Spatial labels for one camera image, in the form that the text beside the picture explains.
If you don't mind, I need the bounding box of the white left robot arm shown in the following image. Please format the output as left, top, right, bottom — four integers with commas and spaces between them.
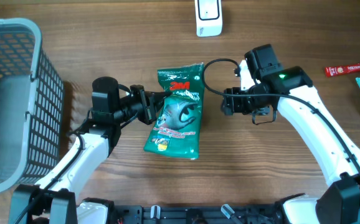
8, 77, 170, 223

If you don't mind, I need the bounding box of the red coffee stick sachet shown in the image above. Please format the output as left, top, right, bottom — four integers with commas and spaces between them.
324, 63, 360, 77

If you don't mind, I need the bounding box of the white barcode scanner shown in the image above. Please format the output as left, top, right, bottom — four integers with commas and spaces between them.
194, 0, 223, 37

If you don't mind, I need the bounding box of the green 3M gloves packet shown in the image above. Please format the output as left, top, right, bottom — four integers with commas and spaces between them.
144, 63, 204, 160

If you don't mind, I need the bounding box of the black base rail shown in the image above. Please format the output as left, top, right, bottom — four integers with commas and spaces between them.
77, 197, 334, 224

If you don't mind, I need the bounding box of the grey plastic basket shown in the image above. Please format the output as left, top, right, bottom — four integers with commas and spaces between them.
0, 18, 65, 193

